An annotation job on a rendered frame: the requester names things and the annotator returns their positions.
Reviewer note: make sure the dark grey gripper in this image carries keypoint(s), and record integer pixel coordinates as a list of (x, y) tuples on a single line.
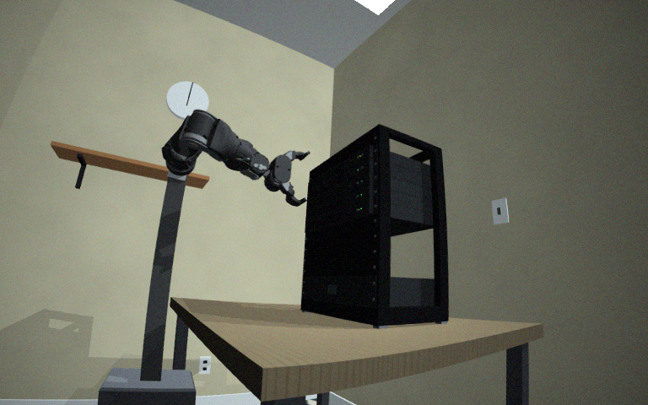
[(282, 175)]

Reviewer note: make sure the black server rack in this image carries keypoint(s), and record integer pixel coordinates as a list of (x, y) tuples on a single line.
[(353, 209)]

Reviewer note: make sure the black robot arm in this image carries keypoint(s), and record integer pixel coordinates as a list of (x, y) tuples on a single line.
[(201, 126)]

